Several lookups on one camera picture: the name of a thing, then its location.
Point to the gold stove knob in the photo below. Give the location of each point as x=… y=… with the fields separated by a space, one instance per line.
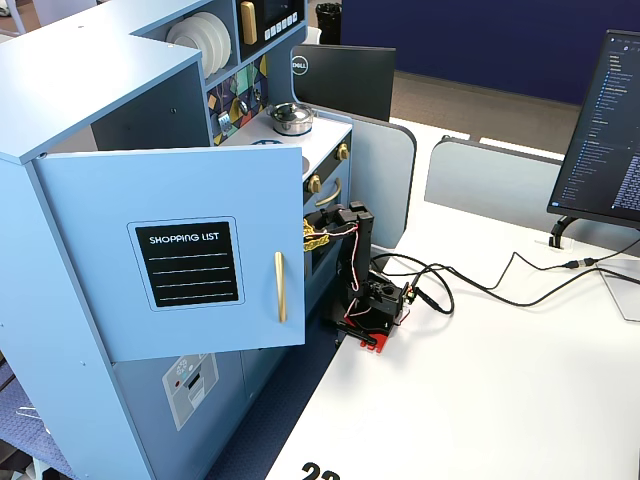
x=314 y=183
x=342 y=152

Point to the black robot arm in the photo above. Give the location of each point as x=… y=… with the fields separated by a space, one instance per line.
x=362 y=250

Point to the dark blue office partition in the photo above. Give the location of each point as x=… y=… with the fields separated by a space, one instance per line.
x=475 y=45

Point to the steel ladle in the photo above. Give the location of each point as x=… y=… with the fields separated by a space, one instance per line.
x=243 y=106

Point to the black trash bin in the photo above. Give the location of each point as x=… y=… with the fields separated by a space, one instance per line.
x=328 y=22

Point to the steel slotted spatula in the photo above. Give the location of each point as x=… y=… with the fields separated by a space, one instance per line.
x=225 y=122

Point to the red table clamp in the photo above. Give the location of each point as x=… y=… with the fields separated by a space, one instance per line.
x=377 y=342

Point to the blue toy kitchen unit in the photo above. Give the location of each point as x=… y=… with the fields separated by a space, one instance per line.
x=75 y=100

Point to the white toy plate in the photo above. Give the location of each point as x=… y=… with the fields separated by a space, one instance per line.
x=216 y=37
x=227 y=42
x=186 y=42

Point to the black Dell monitor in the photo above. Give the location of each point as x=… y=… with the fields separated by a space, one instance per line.
x=345 y=80

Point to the blue cabinet door shopping list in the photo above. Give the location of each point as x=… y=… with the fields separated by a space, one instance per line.
x=100 y=200

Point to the grey desk divider panel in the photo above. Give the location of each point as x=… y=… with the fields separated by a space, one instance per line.
x=490 y=185
x=385 y=180

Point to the steel pot with lid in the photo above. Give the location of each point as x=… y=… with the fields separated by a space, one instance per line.
x=291 y=117

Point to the black monitor showing code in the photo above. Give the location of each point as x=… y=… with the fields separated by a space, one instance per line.
x=605 y=130

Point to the black monitor stand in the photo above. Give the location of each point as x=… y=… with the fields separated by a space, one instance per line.
x=565 y=230

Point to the grey flat device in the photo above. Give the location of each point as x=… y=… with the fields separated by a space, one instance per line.
x=622 y=295

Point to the steel spoon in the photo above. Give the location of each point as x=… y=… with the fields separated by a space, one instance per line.
x=257 y=93

